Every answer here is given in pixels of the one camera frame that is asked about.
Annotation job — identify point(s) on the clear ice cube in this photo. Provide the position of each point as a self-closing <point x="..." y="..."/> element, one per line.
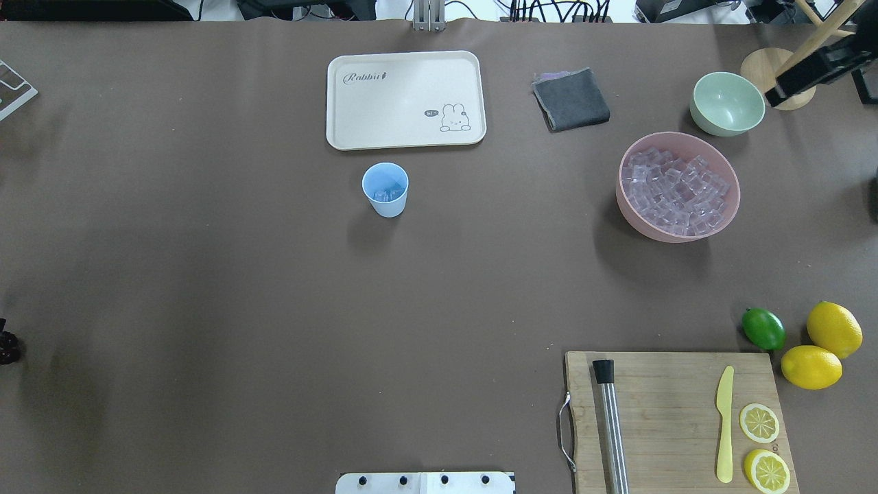
<point x="381" y="195"/>
<point x="395" y="192"/>

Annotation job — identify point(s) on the wooden cup tree stand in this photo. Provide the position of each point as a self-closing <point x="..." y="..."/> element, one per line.
<point x="764" y="65"/>

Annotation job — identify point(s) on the pile of ice cubes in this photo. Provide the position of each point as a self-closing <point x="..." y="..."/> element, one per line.
<point x="685" y="197"/>

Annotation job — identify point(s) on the light blue cup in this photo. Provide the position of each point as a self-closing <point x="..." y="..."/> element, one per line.
<point x="381" y="176"/>

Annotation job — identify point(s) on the dark cherry pair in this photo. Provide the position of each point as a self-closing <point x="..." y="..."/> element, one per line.
<point x="10" y="348"/>

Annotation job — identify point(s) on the green bowl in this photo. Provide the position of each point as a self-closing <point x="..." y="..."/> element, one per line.
<point x="726" y="104"/>

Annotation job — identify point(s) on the pink bowl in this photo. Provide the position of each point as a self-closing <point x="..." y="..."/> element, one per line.
<point x="685" y="146"/>

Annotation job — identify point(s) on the yellow lemon outer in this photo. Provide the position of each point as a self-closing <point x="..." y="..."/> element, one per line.
<point x="834" y="328"/>

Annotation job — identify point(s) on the grey folded cloth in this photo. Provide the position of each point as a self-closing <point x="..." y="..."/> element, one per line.
<point x="570" y="99"/>

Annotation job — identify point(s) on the green lime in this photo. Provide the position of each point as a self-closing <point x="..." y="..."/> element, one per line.
<point x="763" y="329"/>

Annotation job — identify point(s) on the yellow lemon near lime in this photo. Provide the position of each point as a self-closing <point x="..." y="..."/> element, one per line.
<point x="811" y="367"/>

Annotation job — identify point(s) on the lemon slice near knife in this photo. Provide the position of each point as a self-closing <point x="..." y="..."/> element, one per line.
<point x="759" y="423"/>

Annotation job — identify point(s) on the wooden cutting board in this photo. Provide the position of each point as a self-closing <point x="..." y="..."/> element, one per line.
<point x="669" y="422"/>

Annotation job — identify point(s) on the lemon slice far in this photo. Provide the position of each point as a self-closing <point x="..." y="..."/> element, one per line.
<point x="766" y="471"/>

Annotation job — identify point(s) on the cream rabbit tray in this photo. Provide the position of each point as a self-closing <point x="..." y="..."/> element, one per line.
<point x="404" y="100"/>

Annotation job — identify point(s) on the yellow plastic knife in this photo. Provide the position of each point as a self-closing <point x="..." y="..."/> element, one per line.
<point x="724" y="406"/>

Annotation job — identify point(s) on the steel muddler black tip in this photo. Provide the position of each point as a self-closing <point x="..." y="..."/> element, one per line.
<point x="605" y="379"/>

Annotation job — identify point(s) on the white wire cup rack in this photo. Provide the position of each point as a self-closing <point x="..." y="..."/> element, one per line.
<point x="15" y="91"/>

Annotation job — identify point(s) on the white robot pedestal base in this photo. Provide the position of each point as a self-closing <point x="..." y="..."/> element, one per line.
<point x="428" y="482"/>

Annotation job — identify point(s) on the aluminium frame post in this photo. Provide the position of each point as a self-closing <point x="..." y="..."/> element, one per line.
<point x="429" y="15"/>

